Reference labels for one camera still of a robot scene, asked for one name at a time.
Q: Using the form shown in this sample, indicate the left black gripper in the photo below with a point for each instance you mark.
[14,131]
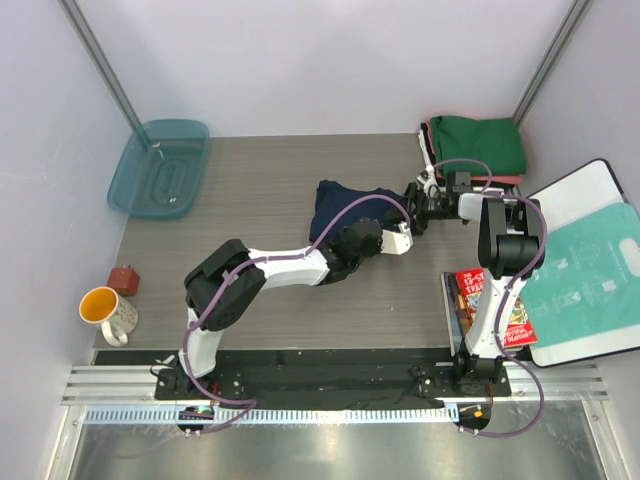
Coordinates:
[376,249]

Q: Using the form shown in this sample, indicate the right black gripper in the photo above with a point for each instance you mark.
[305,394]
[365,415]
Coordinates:
[415,195]

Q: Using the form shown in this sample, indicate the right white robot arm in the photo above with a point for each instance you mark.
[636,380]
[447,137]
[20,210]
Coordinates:
[511,246]

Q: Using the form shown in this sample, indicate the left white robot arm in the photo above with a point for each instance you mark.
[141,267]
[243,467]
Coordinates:
[222,287]

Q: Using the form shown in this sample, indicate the pink folded t shirt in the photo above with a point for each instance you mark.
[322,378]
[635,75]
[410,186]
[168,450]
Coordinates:
[497,181]

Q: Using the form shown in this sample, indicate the white folded t shirt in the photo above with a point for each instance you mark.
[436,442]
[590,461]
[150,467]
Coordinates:
[426,157]

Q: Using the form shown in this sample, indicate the green folded t shirt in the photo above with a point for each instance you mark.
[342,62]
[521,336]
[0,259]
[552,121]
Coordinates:
[494,142]

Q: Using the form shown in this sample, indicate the red treehouse book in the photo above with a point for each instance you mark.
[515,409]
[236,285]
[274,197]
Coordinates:
[466,289]

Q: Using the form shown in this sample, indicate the white board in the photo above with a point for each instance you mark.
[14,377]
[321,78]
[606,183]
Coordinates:
[576,195]

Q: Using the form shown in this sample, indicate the teal plastic bin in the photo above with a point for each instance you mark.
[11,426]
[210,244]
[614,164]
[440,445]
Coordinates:
[160,169]

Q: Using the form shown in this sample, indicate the red brown block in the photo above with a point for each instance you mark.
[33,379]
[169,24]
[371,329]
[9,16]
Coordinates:
[124,280]

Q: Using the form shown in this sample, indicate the white orange mug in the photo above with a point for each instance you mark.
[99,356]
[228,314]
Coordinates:
[111,313]

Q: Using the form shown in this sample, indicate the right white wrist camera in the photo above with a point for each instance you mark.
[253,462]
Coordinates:
[428,183]

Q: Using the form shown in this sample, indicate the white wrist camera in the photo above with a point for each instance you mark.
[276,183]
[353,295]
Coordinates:
[397,242]
[428,183]

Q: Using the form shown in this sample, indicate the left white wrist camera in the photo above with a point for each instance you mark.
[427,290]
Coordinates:
[397,242]

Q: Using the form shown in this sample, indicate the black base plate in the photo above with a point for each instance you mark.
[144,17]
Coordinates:
[353,376]

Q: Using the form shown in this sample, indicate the aluminium rail frame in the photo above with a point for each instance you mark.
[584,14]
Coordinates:
[554,424]

